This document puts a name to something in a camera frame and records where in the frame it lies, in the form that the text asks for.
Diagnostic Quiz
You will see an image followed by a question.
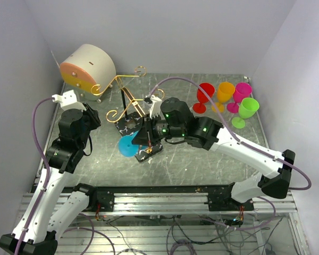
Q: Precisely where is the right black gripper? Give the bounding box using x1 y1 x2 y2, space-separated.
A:
132 112 186 147

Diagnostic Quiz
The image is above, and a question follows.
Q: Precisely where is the blue plastic wine glass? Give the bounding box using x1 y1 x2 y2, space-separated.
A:
118 131 146 157

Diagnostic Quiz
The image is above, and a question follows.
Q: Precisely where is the red plastic wine glass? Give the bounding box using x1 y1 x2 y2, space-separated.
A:
192 82 215 114

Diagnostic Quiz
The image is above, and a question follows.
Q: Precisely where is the orange plastic wine glass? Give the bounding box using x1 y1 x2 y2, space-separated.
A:
212 82 235 113

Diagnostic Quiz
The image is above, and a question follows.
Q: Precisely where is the green plastic wine glass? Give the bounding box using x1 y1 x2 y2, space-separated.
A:
231 97 260 129

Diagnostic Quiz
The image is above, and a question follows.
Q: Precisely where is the magenta plastic wine glass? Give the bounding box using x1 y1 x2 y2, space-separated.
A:
226 82 252 114

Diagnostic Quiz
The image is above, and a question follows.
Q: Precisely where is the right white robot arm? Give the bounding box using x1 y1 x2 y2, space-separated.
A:
131 97 295 210

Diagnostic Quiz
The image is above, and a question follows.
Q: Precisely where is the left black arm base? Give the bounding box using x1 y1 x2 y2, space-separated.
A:
85 187 115 212

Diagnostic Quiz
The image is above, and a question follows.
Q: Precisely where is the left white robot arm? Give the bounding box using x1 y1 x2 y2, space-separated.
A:
0 103 101 254

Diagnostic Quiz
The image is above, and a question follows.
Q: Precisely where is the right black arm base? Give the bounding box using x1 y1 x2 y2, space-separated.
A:
200 183 254 211

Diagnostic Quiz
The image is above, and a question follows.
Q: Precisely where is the round beige drawer cabinet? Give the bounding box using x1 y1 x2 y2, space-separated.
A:
60 44 116 101

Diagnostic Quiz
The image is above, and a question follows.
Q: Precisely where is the gold wire wine glass rack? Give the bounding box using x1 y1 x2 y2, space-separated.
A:
90 65 165 163

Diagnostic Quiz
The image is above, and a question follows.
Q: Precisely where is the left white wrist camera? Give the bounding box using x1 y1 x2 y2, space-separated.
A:
52 90 86 111

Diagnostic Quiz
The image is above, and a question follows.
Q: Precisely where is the aluminium rail frame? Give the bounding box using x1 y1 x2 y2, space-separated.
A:
56 193 307 254

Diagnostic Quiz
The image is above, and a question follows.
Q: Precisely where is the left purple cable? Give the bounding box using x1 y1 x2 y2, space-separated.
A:
13 97 55 255

